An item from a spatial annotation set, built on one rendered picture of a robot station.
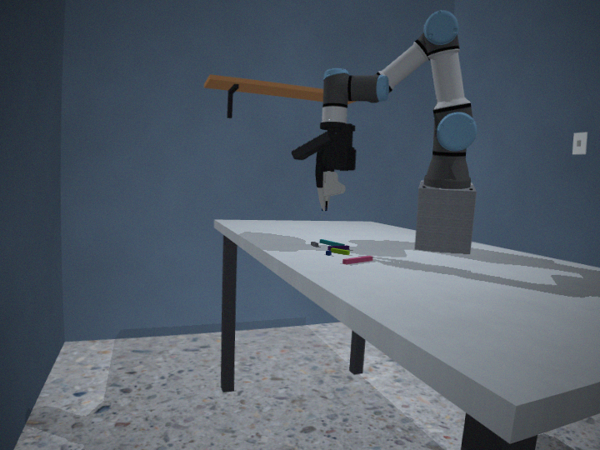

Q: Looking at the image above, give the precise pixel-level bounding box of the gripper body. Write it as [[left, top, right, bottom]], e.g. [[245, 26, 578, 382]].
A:
[[316, 122, 356, 172]]

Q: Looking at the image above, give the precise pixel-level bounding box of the pink rod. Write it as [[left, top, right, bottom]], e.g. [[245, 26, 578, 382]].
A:
[[342, 256, 373, 264]]

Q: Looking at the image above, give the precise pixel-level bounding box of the turquoise rod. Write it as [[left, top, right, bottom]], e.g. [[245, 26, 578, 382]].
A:
[[320, 239, 345, 246]]

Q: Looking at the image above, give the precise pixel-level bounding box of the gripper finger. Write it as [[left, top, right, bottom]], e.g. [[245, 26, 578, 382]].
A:
[[325, 169, 346, 210], [315, 155, 341, 211]]

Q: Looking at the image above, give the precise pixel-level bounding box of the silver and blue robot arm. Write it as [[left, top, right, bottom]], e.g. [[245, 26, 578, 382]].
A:
[[322, 11, 477, 189]]

